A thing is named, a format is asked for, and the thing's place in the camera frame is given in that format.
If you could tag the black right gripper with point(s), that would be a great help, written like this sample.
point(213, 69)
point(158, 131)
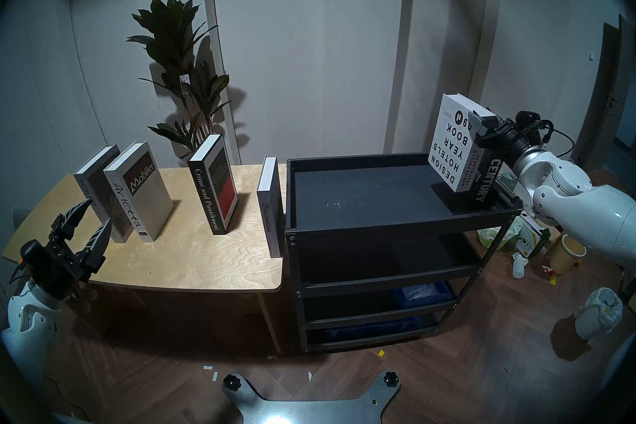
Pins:
point(509, 142)

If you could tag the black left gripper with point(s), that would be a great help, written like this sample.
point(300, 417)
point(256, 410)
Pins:
point(54, 269)

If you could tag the white Design Hotels yearbook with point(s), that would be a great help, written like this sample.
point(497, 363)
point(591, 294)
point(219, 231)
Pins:
point(454, 154)

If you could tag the black Century book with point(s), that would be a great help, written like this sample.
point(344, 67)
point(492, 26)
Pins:
point(489, 179)

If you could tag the grey Discontent book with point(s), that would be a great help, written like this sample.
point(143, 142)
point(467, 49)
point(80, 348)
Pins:
point(271, 219)

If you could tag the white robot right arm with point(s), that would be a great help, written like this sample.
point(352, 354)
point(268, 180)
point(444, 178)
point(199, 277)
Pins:
point(586, 209)

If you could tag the light wooden display table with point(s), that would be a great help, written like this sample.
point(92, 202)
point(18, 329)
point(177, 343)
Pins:
point(198, 259)

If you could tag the black metal shelf cart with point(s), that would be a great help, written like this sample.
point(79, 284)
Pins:
point(372, 199)

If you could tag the grey Special Issue book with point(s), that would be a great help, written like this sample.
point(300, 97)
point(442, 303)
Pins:
point(97, 174)

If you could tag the teal mug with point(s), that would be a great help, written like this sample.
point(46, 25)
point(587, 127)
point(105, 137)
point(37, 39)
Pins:
point(509, 181)

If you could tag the Arietta Mobilier book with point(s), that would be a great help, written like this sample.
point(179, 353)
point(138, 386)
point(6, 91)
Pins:
point(149, 199)

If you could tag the pale green plastic bag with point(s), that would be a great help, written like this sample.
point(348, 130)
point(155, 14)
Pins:
point(494, 236)

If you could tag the dark brown door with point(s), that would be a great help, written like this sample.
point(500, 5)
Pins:
point(601, 100)

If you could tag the green and white carton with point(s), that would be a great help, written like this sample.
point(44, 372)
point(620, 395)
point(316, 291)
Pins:
point(531, 236)

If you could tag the Crime and Punishment book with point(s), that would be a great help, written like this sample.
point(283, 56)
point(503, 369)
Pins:
point(213, 189)

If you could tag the small white bottle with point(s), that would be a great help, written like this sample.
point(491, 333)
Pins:
point(518, 266)

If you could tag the beige round bucket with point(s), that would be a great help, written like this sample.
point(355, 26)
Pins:
point(564, 254)

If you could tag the blue bin with clear bag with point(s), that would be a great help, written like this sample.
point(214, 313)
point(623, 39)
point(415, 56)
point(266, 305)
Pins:
point(427, 291)

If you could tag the black star knob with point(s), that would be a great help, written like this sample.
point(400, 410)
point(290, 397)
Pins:
point(390, 380)
point(231, 383)

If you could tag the tall green leafy plant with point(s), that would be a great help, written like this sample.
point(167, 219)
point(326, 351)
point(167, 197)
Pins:
point(169, 30)

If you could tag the white bin with plastic bag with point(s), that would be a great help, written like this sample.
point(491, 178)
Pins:
point(596, 316)

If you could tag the flat blue plastic crate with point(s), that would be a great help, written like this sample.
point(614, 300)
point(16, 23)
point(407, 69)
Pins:
point(367, 328)

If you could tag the grey metal robot base plate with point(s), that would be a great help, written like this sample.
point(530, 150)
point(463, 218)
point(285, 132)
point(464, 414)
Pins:
point(298, 410)

